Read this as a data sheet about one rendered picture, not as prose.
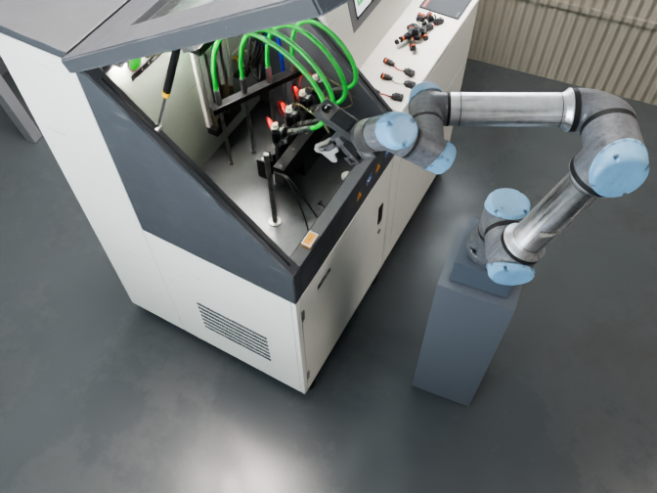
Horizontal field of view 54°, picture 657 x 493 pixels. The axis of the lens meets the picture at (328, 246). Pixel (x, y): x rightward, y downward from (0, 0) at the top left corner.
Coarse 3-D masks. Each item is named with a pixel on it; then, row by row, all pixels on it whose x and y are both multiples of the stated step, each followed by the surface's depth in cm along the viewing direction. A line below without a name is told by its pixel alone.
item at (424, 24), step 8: (416, 16) 237; (424, 16) 233; (432, 16) 236; (416, 24) 234; (424, 24) 232; (432, 24) 234; (408, 32) 228; (416, 32) 227; (424, 32) 231; (400, 40) 227; (424, 40) 231
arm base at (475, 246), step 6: (474, 228) 189; (474, 234) 186; (480, 234) 181; (468, 240) 189; (474, 240) 185; (480, 240) 183; (468, 246) 188; (474, 246) 187; (480, 246) 183; (468, 252) 189; (474, 252) 187; (480, 252) 184; (474, 258) 187; (480, 258) 185; (480, 264) 187; (486, 264) 185
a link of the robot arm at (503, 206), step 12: (492, 192) 175; (504, 192) 174; (516, 192) 174; (492, 204) 171; (504, 204) 171; (516, 204) 171; (528, 204) 171; (492, 216) 172; (504, 216) 169; (516, 216) 168; (480, 228) 180; (492, 228) 170
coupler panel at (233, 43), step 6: (234, 36) 203; (240, 36) 206; (228, 42) 202; (234, 42) 205; (240, 42) 208; (246, 42) 212; (252, 42) 212; (228, 48) 203; (234, 48) 206; (246, 48) 213; (252, 48) 216; (234, 54) 207; (246, 54) 210; (234, 60) 208; (234, 66) 210; (234, 72) 212
